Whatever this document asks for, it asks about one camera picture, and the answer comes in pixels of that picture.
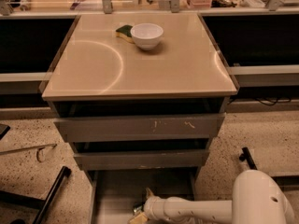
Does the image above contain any grey drawer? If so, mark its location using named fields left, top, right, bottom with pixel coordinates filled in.
left=89, top=168, right=196, bottom=224
left=74, top=149, right=209, bottom=170
left=54, top=113, right=225, bottom=143

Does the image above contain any bottom grey drawer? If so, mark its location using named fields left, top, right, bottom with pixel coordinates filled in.
left=89, top=168, right=196, bottom=224

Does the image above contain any green yellow sponge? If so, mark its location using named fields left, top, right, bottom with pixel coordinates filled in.
left=116, top=25, right=134, bottom=43

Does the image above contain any black frame leg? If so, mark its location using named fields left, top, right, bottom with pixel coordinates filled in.
left=239, top=147, right=299, bottom=191
left=0, top=166, right=71, bottom=224

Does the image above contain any top grey drawer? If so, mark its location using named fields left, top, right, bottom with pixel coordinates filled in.
left=54, top=113, right=225, bottom=143

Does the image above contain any middle grey drawer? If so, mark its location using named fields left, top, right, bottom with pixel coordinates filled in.
left=74, top=149, right=209, bottom=170

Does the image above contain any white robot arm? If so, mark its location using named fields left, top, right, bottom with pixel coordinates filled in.
left=128, top=170, right=295, bottom=224

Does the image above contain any green can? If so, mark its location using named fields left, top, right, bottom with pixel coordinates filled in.
left=133, top=203, right=145, bottom=216

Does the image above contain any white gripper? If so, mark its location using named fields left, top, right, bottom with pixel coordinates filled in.
left=129, top=188, right=169, bottom=224

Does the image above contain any cable on floor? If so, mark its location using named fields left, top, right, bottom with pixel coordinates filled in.
left=0, top=143, right=58, bottom=163

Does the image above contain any grey drawer cabinet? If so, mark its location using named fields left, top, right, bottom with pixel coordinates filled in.
left=38, top=12, right=240, bottom=224

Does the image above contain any white bowl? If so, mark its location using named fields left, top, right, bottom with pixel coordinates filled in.
left=131, top=23, right=164, bottom=50

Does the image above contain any black left frame leg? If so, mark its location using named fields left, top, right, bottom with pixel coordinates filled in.
left=0, top=166, right=71, bottom=224

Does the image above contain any black right frame leg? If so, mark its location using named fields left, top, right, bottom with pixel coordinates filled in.
left=239, top=147, right=299, bottom=191

